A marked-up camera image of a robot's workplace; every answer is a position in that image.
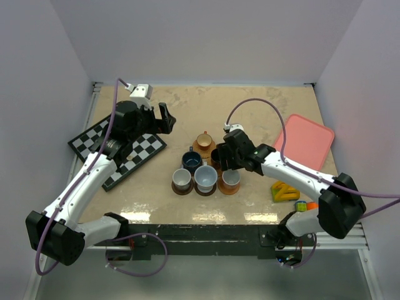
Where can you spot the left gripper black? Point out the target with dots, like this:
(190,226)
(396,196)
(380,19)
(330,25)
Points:
(165,125)

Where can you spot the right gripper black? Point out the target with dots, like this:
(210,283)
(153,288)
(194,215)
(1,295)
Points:
(225,152)

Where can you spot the black cup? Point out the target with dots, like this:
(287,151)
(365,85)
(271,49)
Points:
(215,159)

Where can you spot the grey white cup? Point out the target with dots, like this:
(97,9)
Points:
(181,177)
(231,177)

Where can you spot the scalloped light cork coaster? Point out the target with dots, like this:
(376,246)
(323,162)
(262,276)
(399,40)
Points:
(205,153)

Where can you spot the pink cup gold inside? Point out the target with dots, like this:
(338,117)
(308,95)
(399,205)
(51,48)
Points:
(204,141)

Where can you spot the large white mug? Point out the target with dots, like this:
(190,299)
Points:
(205,177)

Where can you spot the light orange wooden coaster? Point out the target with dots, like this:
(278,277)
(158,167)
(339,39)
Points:
(228,189)

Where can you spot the dark blue cup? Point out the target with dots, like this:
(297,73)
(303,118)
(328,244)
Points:
(191,160)

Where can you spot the dark brown wooden coaster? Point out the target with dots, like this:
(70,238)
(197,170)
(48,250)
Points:
(182,190)

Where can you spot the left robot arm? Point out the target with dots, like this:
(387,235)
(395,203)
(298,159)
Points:
(56,232)

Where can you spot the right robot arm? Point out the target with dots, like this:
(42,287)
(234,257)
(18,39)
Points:
(339,205)

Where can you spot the black white chessboard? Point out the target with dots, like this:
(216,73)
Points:
(143,150)

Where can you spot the yellow green wooden block toy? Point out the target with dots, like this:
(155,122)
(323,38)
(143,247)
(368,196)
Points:
(282,192)

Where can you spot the pink tray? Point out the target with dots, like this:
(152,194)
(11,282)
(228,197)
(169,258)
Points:
(307,142)

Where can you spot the orange blue toy car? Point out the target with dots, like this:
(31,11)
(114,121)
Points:
(303,206)

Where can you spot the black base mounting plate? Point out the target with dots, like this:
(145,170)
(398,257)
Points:
(206,240)

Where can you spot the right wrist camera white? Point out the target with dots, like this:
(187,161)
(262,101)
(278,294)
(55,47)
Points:
(231,127)

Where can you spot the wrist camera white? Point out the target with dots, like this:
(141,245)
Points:
(231,127)
(140,95)

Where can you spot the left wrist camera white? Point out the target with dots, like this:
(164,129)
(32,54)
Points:
(140,95)

